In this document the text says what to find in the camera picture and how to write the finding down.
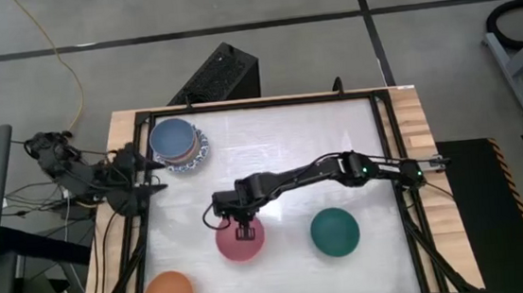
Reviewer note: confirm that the pink bowl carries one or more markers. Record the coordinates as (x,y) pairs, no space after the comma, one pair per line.
(232,248)

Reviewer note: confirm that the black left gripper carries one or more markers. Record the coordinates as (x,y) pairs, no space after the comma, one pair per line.
(127,186)

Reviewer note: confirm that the black metal table frame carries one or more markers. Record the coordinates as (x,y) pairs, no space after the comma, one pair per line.
(262,103)

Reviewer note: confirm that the grey metal stand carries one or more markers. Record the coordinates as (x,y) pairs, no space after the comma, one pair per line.
(512,82)

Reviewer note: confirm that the green bowl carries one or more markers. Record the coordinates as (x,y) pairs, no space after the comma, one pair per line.
(335,232)

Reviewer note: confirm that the black frame clamp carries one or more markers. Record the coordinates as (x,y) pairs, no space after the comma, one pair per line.
(338,85)

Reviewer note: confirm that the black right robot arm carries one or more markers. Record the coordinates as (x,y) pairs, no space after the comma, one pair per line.
(302,173)

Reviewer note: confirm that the large black hazard-striped floor mat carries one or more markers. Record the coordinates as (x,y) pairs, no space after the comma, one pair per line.
(487,231)

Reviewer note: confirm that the blue patterned paper plate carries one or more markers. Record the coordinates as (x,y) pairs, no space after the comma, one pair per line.
(203,154)

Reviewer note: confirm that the black computer tower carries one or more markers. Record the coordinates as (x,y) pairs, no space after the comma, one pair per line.
(217,76)

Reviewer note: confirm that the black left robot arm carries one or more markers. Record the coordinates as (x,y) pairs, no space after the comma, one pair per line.
(69,173)

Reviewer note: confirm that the blue bowl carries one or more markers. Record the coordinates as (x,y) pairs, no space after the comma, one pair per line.
(171,137)

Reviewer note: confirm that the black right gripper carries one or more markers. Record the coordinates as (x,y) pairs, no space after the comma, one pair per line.
(240,203)

